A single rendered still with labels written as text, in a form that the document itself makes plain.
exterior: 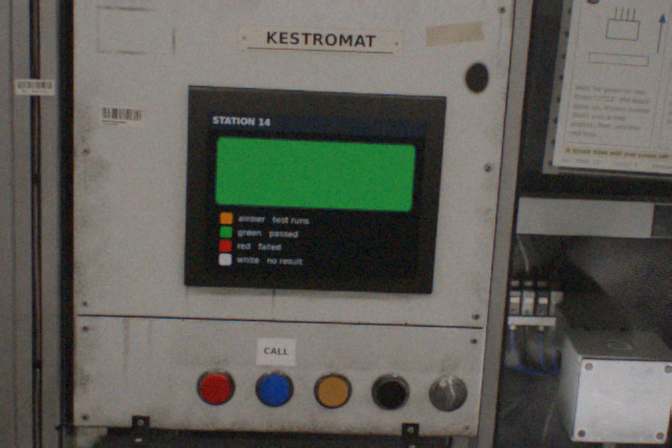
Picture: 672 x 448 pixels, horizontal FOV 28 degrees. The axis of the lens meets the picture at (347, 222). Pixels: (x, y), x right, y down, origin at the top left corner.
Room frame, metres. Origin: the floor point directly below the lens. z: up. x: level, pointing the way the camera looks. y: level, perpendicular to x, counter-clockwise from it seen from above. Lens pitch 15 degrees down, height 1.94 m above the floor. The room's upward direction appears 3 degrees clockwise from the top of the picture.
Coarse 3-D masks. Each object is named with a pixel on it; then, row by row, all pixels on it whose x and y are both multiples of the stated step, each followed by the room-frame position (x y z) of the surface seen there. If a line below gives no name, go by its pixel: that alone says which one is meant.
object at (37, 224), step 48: (48, 0) 1.27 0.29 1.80; (48, 48) 1.27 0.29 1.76; (48, 96) 1.27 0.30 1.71; (48, 144) 1.27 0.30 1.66; (48, 192) 1.27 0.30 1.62; (48, 240) 1.27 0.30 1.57; (48, 288) 1.27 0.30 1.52; (48, 336) 1.27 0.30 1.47; (48, 384) 1.27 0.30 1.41; (48, 432) 1.27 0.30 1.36
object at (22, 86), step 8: (16, 80) 1.27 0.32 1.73; (24, 80) 1.27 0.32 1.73; (32, 80) 1.27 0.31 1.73; (40, 80) 1.27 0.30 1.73; (48, 80) 1.27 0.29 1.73; (16, 88) 1.27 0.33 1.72; (24, 88) 1.27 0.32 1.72; (32, 88) 1.27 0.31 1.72; (40, 88) 1.27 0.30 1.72; (48, 88) 1.27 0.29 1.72
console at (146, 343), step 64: (128, 0) 1.26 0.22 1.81; (192, 0) 1.27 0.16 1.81; (256, 0) 1.27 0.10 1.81; (320, 0) 1.28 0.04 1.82; (384, 0) 1.28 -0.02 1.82; (448, 0) 1.29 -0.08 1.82; (512, 0) 1.29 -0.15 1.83; (128, 64) 1.26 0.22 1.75; (192, 64) 1.27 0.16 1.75; (256, 64) 1.27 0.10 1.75; (320, 64) 1.28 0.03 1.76; (384, 64) 1.28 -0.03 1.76; (448, 64) 1.29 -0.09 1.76; (128, 128) 1.26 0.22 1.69; (192, 128) 1.26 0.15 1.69; (448, 128) 1.29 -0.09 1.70; (128, 192) 1.26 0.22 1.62; (192, 192) 1.26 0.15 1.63; (448, 192) 1.29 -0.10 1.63; (128, 256) 1.26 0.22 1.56; (192, 256) 1.26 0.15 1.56; (448, 256) 1.29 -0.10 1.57; (128, 320) 1.26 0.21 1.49; (192, 320) 1.27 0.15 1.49; (256, 320) 1.28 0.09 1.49; (320, 320) 1.28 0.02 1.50; (384, 320) 1.28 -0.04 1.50; (448, 320) 1.29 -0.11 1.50; (128, 384) 1.26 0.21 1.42; (192, 384) 1.27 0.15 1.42; (256, 384) 1.27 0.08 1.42; (320, 384) 1.27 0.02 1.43; (384, 384) 1.27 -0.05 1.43; (448, 384) 1.28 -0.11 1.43
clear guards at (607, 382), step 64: (576, 0) 1.31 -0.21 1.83; (640, 0) 1.31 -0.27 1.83; (576, 64) 1.31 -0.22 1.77; (640, 64) 1.31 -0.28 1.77; (576, 128) 1.31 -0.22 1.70; (640, 128) 1.31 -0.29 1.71; (576, 192) 1.31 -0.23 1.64; (640, 192) 1.31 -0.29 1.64; (512, 256) 1.30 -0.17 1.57; (576, 256) 1.31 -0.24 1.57; (640, 256) 1.31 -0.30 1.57; (512, 320) 1.30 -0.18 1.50; (576, 320) 1.31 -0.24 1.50; (640, 320) 1.31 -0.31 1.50; (512, 384) 1.30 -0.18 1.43; (576, 384) 1.31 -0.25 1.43; (640, 384) 1.31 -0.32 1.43
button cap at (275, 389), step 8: (272, 376) 1.27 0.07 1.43; (264, 384) 1.26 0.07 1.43; (272, 384) 1.27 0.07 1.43; (280, 384) 1.27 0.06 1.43; (288, 384) 1.27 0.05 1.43; (264, 392) 1.26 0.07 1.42; (272, 392) 1.27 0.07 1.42; (280, 392) 1.27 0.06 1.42; (288, 392) 1.27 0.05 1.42; (272, 400) 1.27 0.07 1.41; (280, 400) 1.27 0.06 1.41
